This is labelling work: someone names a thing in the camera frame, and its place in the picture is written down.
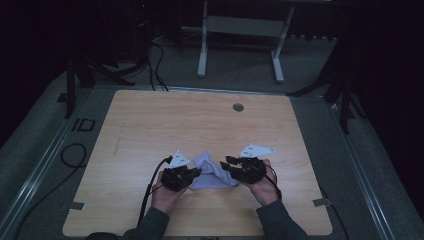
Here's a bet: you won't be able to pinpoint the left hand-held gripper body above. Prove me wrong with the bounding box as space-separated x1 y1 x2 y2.
160 150 192 193

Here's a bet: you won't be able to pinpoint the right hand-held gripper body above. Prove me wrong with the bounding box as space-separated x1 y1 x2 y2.
233 143 277 185

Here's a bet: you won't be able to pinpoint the pale lilac cloth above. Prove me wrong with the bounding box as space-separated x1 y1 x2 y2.
189 150 240 191

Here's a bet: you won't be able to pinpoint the person's left hand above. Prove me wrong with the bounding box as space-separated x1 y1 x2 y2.
151 171 188 215

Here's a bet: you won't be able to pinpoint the person's right hand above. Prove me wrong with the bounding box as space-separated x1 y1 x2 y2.
245 158 283 208

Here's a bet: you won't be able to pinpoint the black tripod stand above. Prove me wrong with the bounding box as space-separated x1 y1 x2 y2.
64 29 149 120
285 33 368 135

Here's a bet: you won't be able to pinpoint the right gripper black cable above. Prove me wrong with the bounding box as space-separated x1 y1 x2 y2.
264 163 283 202

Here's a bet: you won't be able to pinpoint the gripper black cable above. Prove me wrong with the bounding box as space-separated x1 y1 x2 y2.
137 155 174 227
264 163 283 202

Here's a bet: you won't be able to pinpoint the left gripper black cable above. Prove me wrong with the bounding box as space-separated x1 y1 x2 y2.
137 155 174 227

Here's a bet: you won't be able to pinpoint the thin black floor cable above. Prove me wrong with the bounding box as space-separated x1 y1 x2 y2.
318 184 350 240

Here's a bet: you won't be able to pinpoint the looped black floor cable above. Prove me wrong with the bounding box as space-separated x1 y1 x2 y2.
12 142 88 240

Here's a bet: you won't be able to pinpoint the metal floor rail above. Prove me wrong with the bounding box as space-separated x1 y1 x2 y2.
0 88 96 240
328 101 397 240

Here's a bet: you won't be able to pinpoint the black cables behind table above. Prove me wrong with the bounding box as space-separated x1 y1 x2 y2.
145 36 170 92

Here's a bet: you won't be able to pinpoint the white metal desk frame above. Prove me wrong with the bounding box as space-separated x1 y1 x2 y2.
197 0 296 84

